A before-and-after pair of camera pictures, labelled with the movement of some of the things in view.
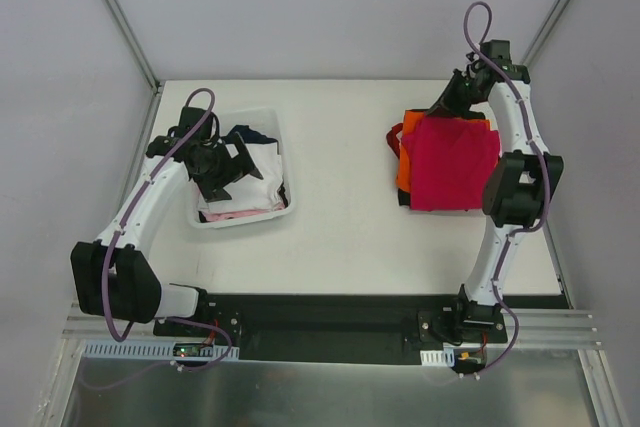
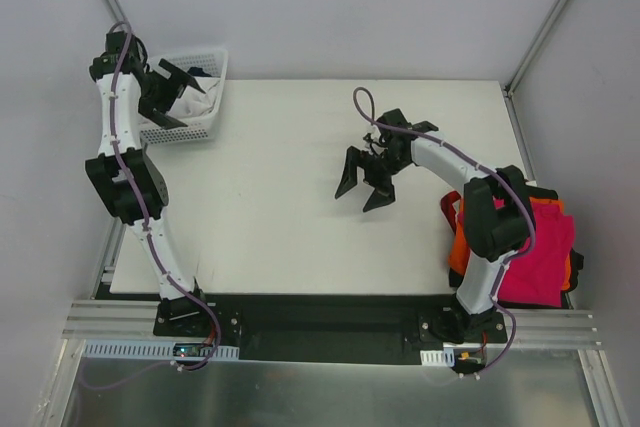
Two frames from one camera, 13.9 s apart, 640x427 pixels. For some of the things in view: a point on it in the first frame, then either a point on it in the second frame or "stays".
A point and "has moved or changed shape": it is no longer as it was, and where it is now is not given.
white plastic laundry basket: x=269 y=121 -> x=205 y=126
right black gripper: x=451 y=97 -> x=373 y=167
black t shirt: x=404 y=197 -> x=531 y=191
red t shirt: x=393 y=140 has moved or changed shape
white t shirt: x=251 y=192 -> x=193 y=102
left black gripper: x=228 y=170 -> x=156 y=92
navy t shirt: x=247 y=135 -> x=197 y=72
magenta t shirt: x=451 y=159 -> x=537 y=277
